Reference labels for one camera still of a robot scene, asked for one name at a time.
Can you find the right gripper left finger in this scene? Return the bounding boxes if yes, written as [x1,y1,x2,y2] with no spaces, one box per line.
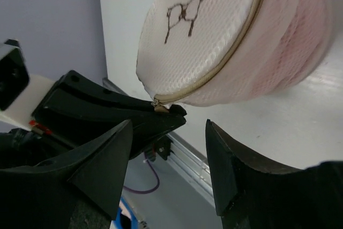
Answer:
[1,120,133,228]

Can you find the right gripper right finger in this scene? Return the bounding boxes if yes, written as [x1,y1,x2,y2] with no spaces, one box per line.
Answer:
[205,120,342,228]

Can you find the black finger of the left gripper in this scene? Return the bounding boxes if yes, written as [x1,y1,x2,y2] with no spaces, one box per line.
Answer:
[32,70,187,159]

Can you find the white mesh laundry bag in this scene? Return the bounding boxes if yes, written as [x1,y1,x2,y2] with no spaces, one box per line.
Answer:
[136,0,332,108]

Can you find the pink bra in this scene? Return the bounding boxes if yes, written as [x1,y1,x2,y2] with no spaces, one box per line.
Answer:
[238,0,331,100]

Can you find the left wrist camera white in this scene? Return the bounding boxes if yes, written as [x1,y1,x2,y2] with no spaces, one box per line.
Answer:
[1,39,54,134]

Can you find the aluminium mounting rail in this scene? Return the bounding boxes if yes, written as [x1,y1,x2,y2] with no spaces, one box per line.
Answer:
[103,77,215,208]

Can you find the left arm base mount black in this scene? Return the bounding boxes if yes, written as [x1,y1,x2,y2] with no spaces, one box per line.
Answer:
[144,136,172,162]

